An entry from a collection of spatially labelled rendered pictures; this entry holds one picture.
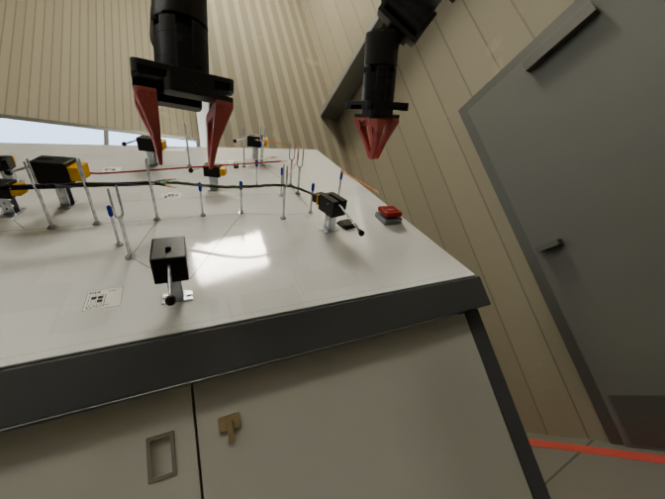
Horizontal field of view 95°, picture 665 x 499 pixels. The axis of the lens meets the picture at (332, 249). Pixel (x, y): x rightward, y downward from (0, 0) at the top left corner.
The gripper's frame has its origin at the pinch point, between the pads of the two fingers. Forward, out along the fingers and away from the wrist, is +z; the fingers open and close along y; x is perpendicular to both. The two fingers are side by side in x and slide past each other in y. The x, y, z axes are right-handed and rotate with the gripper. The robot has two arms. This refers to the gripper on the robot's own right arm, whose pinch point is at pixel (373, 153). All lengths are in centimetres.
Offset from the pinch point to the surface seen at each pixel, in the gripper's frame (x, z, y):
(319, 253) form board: -6.0, 21.4, 8.4
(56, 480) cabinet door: 7, 35, 56
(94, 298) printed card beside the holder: -10, 21, 48
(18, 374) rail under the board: 1, 23, 56
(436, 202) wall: -99, 54, -168
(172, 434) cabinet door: 9, 35, 43
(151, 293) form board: -7.6, 21.3, 40.9
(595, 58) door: -21, -36, -167
